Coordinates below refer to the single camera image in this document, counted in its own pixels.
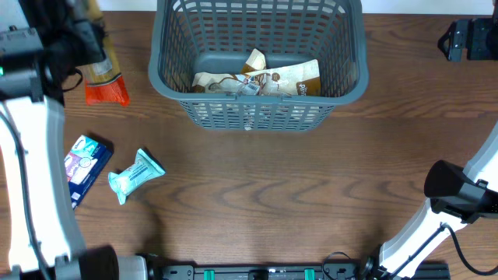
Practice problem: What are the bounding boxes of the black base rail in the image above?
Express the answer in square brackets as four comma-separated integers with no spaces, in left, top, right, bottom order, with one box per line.
[147,254,452,280]

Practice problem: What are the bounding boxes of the beige snack pouch dark window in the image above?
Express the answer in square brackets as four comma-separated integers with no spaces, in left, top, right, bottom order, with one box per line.
[192,72,247,93]

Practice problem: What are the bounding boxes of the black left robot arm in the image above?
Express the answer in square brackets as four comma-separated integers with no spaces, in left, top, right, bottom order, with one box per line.
[1,0,148,279]

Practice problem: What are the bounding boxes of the grey plastic lattice basket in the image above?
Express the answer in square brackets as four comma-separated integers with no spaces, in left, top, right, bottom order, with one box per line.
[149,0,369,131]

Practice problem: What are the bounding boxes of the beige snack pouch brown band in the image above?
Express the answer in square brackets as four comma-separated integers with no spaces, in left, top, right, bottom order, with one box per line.
[241,48,266,74]

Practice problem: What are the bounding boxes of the blue Kleenex tissue multipack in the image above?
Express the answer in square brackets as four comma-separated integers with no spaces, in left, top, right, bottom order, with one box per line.
[64,135,113,209]

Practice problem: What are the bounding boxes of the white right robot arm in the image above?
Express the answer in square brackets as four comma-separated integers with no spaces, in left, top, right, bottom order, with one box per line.
[359,15,497,279]

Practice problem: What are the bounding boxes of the orange pasta packet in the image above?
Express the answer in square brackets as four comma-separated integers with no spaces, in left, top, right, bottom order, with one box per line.
[82,0,130,106]

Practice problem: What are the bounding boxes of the teal wet wipes pack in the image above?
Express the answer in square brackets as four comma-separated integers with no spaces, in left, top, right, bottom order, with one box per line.
[108,149,166,205]

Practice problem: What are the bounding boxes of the beige snack pouch cookie print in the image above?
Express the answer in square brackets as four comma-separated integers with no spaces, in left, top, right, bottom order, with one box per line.
[244,59,321,96]

